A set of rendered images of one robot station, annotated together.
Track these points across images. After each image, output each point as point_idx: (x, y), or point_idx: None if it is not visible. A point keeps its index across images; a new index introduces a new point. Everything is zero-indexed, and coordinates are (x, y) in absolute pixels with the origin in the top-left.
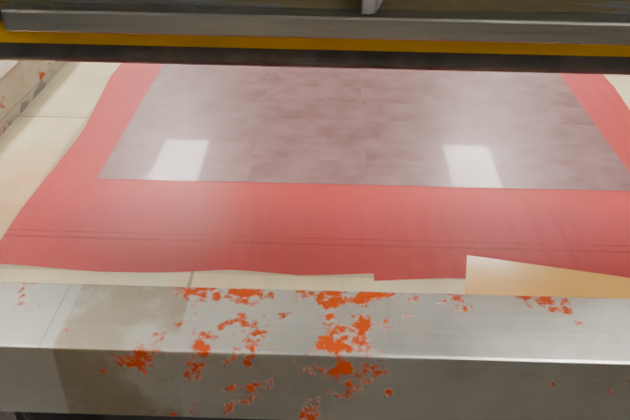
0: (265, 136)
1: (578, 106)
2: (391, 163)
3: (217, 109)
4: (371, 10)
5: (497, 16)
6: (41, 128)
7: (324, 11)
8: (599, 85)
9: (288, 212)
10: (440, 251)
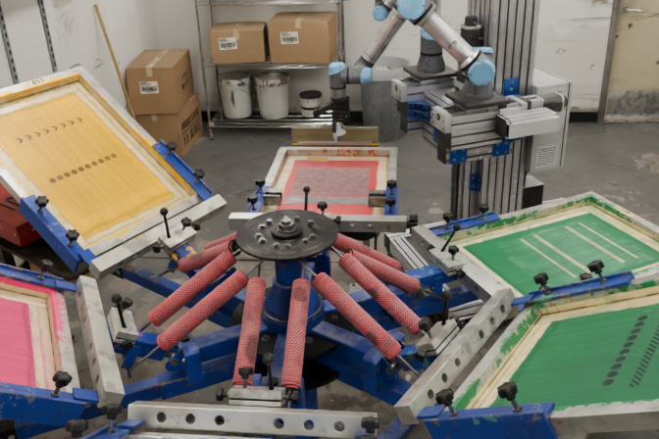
0: (348, 172)
1: (296, 177)
2: (330, 170)
3: (356, 176)
4: None
5: None
6: (382, 173)
7: None
8: (288, 181)
9: (345, 165)
10: (329, 162)
